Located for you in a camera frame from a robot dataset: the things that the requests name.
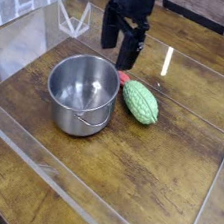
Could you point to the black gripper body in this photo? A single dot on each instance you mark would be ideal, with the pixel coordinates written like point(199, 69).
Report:
point(136, 10)

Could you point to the clear acrylic enclosure wall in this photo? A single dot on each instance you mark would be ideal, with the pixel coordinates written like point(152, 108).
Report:
point(170, 172)

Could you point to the stainless steel pot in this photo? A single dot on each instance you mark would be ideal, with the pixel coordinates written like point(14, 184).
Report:
point(83, 90)

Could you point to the black wall strip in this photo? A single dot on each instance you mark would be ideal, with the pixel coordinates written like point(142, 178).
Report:
point(195, 17)

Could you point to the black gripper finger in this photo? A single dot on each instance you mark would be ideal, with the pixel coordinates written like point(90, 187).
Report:
point(133, 42)
point(110, 29)

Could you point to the clear acrylic corner bracket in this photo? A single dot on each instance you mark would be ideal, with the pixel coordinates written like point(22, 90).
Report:
point(74, 27)

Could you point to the pink spoon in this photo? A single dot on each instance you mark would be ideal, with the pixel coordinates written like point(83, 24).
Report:
point(123, 78)

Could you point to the green bitter gourd toy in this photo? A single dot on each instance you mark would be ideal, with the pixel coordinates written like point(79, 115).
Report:
point(140, 102)

